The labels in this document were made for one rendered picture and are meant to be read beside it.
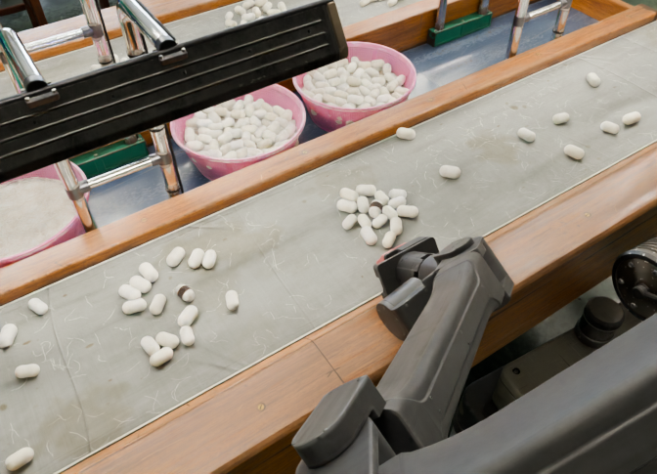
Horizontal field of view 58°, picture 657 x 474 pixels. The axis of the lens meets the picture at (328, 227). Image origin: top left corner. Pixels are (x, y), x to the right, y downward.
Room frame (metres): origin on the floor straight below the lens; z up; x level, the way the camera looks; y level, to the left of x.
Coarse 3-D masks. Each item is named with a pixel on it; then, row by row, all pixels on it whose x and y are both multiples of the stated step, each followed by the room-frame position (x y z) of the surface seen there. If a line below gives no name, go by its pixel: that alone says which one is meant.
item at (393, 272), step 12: (432, 240) 0.57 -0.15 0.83; (408, 252) 0.55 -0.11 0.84; (420, 252) 0.54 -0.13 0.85; (432, 252) 0.56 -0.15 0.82; (384, 264) 0.53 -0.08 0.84; (396, 264) 0.53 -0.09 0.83; (408, 264) 0.52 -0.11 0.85; (420, 264) 0.50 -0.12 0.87; (384, 276) 0.52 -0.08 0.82; (396, 276) 0.52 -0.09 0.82; (408, 276) 0.50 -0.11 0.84; (384, 288) 0.51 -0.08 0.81; (396, 288) 0.51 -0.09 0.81
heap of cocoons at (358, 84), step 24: (312, 72) 1.17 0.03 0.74; (336, 72) 1.17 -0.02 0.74; (360, 72) 1.17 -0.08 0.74; (384, 72) 1.18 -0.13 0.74; (312, 96) 1.08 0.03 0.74; (336, 96) 1.09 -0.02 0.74; (360, 96) 1.09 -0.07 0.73; (384, 96) 1.07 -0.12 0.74; (408, 96) 1.09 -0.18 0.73; (336, 120) 1.01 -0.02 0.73
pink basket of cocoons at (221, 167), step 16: (256, 96) 1.08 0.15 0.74; (272, 96) 1.07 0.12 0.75; (288, 96) 1.05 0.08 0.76; (304, 112) 0.98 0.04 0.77; (176, 128) 0.95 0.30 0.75; (288, 144) 0.88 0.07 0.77; (192, 160) 0.90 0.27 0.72; (208, 160) 0.84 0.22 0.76; (224, 160) 0.84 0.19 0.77; (240, 160) 0.84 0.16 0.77; (256, 160) 0.85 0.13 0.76; (208, 176) 0.88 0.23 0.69
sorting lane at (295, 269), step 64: (576, 64) 1.19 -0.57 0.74; (640, 64) 1.19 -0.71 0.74; (448, 128) 0.96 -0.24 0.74; (512, 128) 0.96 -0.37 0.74; (576, 128) 0.95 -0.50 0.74; (640, 128) 0.95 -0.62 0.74; (320, 192) 0.78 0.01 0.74; (384, 192) 0.78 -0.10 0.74; (448, 192) 0.78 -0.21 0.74; (512, 192) 0.77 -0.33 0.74; (128, 256) 0.63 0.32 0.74; (256, 256) 0.63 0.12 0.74; (320, 256) 0.63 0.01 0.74; (0, 320) 0.51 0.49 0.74; (64, 320) 0.51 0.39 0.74; (128, 320) 0.51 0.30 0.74; (256, 320) 0.51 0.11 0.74; (320, 320) 0.50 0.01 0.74; (0, 384) 0.41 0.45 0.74; (64, 384) 0.40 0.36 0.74; (128, 384) 0.40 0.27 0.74; (192, 384) 0.40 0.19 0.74; (0, 448) 0.32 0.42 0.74; (64, 448) 0.32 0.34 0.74
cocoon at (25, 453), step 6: (24, 450) 0.31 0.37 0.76; (30, 450) 0.31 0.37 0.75; (12, 456) 0.30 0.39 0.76; (18, 456) 0.30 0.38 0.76; (24, 456) 0.30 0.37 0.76; (30, 456) 0.30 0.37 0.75; (6, 462) 0.29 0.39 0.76; (12, 462) 0.29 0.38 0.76; (18, 462) 0.29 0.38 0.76; (24, 462) 0.29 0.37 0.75; (12, 468) 0.29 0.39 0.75; (18, 468) 0.29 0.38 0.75
